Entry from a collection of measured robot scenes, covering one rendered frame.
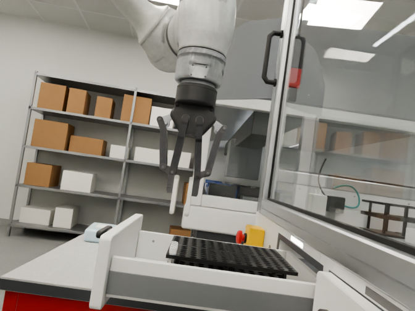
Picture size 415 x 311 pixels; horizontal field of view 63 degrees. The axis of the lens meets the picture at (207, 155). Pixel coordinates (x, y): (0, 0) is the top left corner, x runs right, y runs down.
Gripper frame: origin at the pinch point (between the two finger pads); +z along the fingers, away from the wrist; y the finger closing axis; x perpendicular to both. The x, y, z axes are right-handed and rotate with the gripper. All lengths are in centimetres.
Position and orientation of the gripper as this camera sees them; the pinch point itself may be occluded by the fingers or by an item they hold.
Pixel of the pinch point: (181, 195)
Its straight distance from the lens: 62.8
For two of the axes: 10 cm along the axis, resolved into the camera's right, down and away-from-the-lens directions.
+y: 9.9, 1.4, 0.2
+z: -1.4, 9.9, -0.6
